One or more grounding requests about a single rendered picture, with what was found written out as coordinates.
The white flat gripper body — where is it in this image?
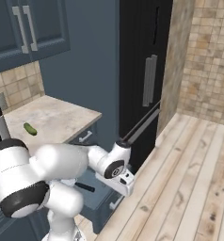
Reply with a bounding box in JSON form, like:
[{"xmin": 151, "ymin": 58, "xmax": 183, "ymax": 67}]
[{"xmin": 94, "ymin": 173, "xmax": 136, "ymax": 198}]

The blue open drawer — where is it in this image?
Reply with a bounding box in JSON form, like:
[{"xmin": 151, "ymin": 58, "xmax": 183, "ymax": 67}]
[{"xmin": 73, "ymin": 165, "xmax": 127, "ymax": 235}]

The blue closed drawer front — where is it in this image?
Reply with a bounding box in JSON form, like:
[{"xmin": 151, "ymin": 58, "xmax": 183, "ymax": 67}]
[{"xmin": 68, "ymin": 121, "xmax": 100, "ymax": 147}]

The green cucumber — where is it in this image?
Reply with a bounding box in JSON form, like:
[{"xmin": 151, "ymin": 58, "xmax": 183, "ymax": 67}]
[{"xmin": 23, "ymin": 121, "xmax": 39, "ymax": 137}]

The blue base cabinet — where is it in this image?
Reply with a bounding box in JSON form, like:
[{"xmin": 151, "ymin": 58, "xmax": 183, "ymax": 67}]
[{"xmin": 0, "ymin": 205, "xmax": 53, "ymax": 241}]

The black fridge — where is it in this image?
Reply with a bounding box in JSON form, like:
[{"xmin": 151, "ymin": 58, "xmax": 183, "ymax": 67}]
[{"xmin": 119, "ymin": 0, "xmax": 174, "ymax": 175}]

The blue tall cabinet panel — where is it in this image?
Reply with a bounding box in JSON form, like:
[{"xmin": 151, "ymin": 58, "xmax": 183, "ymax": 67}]
[{"xmin": 38, "ymin": 0, "xmax": 121, "ymax": 153}]

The grey and black stove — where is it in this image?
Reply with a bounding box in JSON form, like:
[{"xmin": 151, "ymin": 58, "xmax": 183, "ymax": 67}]
[{"xmin": 0, "ymin": 93, "xmax": 12, "ymax": 148}]

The silver open drawer handle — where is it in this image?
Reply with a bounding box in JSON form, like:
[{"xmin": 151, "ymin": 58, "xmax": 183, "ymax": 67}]
[{"xmin": 108, "ymin": 195, "xmax": 125, "ymax": 212}]

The black-handled pizza cutter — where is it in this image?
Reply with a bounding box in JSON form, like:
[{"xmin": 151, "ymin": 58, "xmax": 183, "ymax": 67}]
[{"xmin": 73, "ymin": 182, "xmax": 96, "ymax": 193}]

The silver closed drawer handle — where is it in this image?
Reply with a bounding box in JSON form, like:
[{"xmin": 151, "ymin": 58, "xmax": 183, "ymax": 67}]
[{"xmin": 78, "ymin": 130, "xmax": 94, "ymax": 143}]

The grey long fridge drawer handle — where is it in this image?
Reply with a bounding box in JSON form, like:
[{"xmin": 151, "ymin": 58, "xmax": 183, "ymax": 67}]
[{"xmin": 122, "ymin": 107, "xmax": 162, "ymax": 146}]

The grey vertical fridge handle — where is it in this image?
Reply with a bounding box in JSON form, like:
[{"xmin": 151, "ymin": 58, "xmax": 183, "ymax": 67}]
[{"xmin": 142, "ymin": 54, "xmax": 158, "ymax": 108}]

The blue wall cupboard door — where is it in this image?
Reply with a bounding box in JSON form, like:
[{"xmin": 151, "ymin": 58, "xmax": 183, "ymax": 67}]
[
  {"xmin": 0, "ymin": 0, "xmax": 32, "ymax": 76},
  {"xmin": 18, "ymin": 0, "xmax": 72, "ymax": 63}
]

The silver cupboard door handle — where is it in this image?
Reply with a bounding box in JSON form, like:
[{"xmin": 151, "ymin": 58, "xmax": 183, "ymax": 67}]
[
  {"xmin": 22, "ymin": 5, "xmax": 39, "ymax": 53},
  {"xmin": 11, "ymin": 6, "xmax": 30, "ymax": 55}
]

